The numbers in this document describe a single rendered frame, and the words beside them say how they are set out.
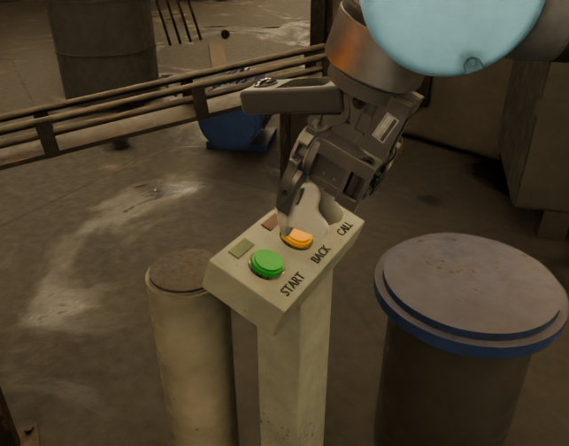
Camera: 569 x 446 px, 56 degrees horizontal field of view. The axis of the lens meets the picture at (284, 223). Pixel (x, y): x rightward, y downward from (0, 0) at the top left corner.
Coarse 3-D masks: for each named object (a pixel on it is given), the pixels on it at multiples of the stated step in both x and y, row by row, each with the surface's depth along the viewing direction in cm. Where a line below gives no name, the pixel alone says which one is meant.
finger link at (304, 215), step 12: (300, 192) 54; (312, 192) 53; (300, 204) 55; (312, 204) 54; (288, 216) 56; (300, 216) 56; (312, 216) 55; (288, 228) 59; (300, 228) 56; (312, 228) 55; (324, 228) 55
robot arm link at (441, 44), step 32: (384, 0) 27; (416, 0) 27; (448, 0) 26; (480, 0) 26; (512, 0) 26; (544, 0) 26; (384, 32) 28; (416, 32) 28; (448, 32) 27; (480, 32) 27; (512, 32) 27; (544, 32) 28; (416, 64) 29; (448, 64) 28; (480, 64) 28
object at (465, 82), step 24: (336, 0) 266; (480, 72) 228; (504, 72) 221; (432, 96) 248; (456, 96) 240; (480, 96) 232; (504, 96) 225; (432, 120) 253; (456, 120) 244; (480, 120) 236; (456, 144) 249; (480, 144) 240
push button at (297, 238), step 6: (294, 228) 69; (294, 234) 68; (300, 234) 69; (306, 234) 69; (288, 240) 68; (294, 240) 68; (300, 240) 68; (306, 240) 68; (300, 246) 68; (306, 246) 69
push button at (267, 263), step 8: (256, 256) 63; (264, 256) 64; (272, 256) 64; (280, 256) 65; (256, 264) 62; (264, 264) 62; (272, 264) 63; (280, 264) 63; (264, 272) 62; (272, 272) 62; (280, 272) 63
